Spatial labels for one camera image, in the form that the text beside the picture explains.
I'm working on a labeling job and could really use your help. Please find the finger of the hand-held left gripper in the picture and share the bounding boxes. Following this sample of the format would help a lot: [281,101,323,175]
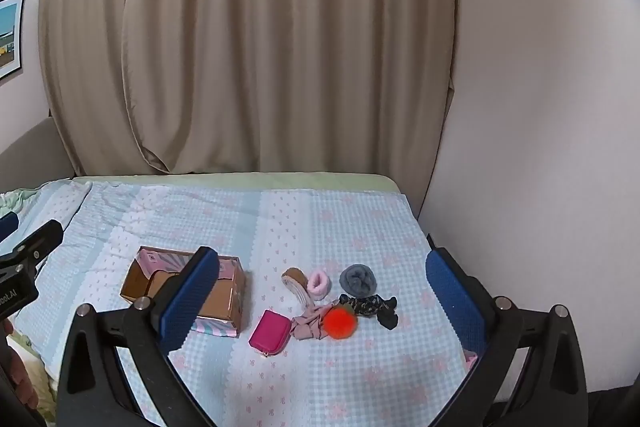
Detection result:
[0,212,21,240]
[0,220,65,279]

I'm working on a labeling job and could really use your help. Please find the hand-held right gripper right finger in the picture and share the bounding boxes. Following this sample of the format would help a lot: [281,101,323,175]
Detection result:
[425,234,589,427]

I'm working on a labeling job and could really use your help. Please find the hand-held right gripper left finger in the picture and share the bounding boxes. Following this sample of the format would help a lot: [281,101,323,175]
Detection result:
[57,246,221,427]

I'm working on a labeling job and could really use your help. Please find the cardboard box with pink flaps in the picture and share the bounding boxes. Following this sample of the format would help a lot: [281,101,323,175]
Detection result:
[120,246,247,339]

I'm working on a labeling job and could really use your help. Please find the magenta zip pouch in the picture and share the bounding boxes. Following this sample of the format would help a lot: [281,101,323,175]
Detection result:
[249,311,293,356]

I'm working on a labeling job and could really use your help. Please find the black patterned scarf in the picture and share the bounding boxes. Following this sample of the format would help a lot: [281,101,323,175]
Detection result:
[337,293,399,332]

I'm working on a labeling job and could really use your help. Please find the grey fuzzy scrunchie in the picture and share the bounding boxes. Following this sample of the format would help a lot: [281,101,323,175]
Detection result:
[340,264,378,299]

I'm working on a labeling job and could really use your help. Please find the orange cloth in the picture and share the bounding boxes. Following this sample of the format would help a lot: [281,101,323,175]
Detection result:
[324,305,357,339]

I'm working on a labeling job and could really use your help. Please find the dusty pink printed cloth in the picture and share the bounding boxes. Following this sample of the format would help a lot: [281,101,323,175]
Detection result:
[291,304,333,340]

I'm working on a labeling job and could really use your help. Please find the pink fuzzy scrunchie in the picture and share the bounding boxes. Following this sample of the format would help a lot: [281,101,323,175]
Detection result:
[306,271,331,298]

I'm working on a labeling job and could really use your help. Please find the person's left hand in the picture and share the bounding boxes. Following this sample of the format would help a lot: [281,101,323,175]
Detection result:
[7,346,40,410]

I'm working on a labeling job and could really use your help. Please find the beige headboard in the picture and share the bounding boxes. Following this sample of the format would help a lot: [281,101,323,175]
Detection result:
[0,117,77,195]

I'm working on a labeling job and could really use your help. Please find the pale green floral cloth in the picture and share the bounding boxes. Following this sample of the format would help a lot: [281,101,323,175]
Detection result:
[0,189,58,425]

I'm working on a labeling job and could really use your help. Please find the light green bed sheet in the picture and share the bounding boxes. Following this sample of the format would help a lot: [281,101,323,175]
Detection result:
[70,172,403,194]

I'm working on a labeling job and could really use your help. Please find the blue checkered floral blanket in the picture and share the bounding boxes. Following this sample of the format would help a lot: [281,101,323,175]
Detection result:
[0,179,481,427]

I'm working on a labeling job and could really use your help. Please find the beige curtain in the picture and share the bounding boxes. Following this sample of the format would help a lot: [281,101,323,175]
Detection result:
[39,0,458,175]

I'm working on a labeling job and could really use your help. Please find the framed wall poster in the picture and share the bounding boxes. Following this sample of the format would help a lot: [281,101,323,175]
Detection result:
[0,0,26,80]

